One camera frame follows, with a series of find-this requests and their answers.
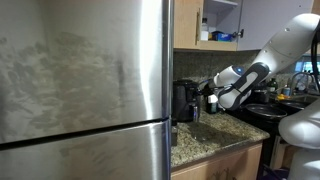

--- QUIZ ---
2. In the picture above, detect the wooden cabinet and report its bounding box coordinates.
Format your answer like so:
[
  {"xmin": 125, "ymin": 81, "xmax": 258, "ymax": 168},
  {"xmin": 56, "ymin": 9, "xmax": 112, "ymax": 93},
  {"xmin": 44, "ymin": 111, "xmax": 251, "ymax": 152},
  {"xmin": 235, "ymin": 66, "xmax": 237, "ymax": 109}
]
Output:
[
  {"xmin": 173, "ymin": 0, "xmax": 240, "ymax": 52},
  {"xmin": 170, "ymin": 142, "xmax": 264, "ymax": 180}
]

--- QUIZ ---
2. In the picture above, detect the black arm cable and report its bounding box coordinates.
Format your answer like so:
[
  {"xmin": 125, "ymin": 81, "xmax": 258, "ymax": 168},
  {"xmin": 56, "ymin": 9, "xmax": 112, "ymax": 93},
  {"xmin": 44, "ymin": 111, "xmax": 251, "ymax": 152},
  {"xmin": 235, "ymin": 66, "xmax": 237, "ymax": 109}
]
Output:
[{"xmin": 310, "ymin": 19, "xmax": 320, "ymax": 95}]

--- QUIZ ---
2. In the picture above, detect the white bottle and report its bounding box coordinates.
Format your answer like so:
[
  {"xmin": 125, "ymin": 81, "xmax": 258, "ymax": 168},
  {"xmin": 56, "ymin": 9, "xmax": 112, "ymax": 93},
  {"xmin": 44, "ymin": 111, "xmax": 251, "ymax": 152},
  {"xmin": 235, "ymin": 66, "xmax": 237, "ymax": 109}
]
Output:
[{"xmin": 200, "ymin": 17, "xmax": 210, "ymax": 42}]

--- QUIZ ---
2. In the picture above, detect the green bottle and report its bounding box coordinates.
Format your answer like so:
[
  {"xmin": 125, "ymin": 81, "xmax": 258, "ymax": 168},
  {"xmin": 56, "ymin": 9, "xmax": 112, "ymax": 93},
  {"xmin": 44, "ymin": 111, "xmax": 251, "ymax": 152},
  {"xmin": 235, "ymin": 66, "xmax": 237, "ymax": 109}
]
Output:
[{"xmin": 266, "ymin": 77, "xmax": 279, "ymax": 94}]

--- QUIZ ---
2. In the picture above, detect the chrome sink faucet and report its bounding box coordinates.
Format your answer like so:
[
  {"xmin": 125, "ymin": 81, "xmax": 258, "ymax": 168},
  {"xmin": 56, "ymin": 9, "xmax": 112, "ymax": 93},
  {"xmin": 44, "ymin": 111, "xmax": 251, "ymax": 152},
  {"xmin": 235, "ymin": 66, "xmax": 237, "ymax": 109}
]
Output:
[{"xmin": 289, "ymin": 71, "xmax": 316, "ymax": 95}]

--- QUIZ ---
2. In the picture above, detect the wooden upper cabinet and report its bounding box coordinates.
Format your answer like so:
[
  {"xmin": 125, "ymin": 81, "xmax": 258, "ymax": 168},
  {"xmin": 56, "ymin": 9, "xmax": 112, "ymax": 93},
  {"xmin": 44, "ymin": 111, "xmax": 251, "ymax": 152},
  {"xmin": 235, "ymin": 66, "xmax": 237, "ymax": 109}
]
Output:
[{"xmin": 173, "ymin": 0, "xmax": 240, "ymax": 52}]

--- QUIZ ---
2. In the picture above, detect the grey cabinet door panel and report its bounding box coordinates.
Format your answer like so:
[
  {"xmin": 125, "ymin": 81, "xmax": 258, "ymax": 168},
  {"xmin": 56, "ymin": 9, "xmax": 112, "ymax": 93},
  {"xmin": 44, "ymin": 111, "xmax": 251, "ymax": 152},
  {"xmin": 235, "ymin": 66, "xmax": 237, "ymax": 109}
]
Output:
[{"xmin": 236, "ymin": 0, "xmax": 315, "ymax": 52}]

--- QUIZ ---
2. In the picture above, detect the black pot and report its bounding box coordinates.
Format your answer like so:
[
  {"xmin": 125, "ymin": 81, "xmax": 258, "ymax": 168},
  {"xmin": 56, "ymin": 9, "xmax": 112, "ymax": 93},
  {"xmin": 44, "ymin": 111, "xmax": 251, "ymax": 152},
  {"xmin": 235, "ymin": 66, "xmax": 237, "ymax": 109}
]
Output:
[{"xmin": 251, "ymin": 87, "xmax": 271, "ymax": 105}]

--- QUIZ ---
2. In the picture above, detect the dark spice shaker bottle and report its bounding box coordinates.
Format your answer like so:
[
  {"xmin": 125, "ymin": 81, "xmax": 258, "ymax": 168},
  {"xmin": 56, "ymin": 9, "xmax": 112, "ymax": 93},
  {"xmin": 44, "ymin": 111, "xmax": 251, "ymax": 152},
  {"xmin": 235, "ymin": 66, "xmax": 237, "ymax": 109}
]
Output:
[{"xmin": 171, "ymin": 119, "xmax": 179, "ymax": 147}]

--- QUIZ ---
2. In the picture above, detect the black frying pan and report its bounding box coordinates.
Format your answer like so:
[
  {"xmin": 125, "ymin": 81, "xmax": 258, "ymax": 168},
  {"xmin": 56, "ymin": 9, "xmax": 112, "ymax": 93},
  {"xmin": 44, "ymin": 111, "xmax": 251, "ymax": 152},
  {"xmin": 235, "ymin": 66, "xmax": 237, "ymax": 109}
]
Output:
[{"xmin": 244, "ymin": 103, "xmax": 289, "ymax": 120}]

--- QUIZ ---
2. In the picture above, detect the small blue bottle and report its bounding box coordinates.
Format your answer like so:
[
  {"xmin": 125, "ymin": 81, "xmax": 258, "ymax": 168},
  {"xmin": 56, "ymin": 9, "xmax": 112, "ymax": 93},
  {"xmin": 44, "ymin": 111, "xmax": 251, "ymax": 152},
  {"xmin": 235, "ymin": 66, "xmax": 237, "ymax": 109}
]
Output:
[{"xmin": 282, "ymin": 84, "xmax": 292, "ymax": 97}]

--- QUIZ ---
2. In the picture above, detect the black stove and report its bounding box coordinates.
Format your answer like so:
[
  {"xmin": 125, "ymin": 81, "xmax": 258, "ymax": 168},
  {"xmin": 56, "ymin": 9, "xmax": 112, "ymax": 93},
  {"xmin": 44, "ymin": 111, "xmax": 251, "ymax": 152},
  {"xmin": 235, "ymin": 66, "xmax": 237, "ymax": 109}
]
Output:
[{"xmin": 229, "ymin": 98, "xmax": 292, "ymax": 168}]

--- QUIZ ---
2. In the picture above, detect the stainless steel refrigerator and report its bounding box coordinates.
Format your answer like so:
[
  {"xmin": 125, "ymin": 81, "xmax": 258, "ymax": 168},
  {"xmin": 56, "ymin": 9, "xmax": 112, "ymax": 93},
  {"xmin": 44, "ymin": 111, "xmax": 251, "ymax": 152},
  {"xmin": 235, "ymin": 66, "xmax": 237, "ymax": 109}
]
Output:
[{"xmin": 0, "ymin": 0, "xmax": 175, "ymax": 180}]

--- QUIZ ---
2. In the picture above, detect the steel sink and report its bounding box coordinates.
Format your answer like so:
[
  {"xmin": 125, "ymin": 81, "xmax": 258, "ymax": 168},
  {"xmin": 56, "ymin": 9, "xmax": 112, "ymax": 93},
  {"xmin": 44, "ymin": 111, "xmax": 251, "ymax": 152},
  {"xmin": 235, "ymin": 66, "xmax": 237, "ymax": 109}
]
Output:
[{"xmin": 276, "ymin": 93, "xmax": 320, "ymax": 108}]

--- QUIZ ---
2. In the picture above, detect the blue box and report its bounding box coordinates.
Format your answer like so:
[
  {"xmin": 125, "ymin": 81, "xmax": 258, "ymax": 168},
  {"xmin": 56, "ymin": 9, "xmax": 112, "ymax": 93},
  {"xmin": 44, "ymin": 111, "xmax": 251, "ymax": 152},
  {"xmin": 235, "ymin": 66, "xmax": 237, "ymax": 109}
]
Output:
[{"xmin": 210, "ymin": 30, "xmax": 234, "ymax": 43}]

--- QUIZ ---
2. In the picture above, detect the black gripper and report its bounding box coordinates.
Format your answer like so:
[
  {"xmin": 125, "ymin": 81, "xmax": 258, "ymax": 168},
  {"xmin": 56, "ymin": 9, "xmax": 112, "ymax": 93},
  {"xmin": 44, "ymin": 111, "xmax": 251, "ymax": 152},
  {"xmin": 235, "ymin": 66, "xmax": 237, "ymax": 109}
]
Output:
[{"xmin": 196, "ymin": 81, "xmax": 220, "ymax": 100}]

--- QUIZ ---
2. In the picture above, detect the wooden lower cabinet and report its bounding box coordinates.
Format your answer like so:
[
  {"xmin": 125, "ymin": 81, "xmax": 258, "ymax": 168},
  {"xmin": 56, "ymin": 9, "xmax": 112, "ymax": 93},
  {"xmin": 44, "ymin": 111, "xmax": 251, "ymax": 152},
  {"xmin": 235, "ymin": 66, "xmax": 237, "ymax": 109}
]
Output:
[{"xmin": 170, "ymin": 142, "xmax": 264, "ymax": 180}]

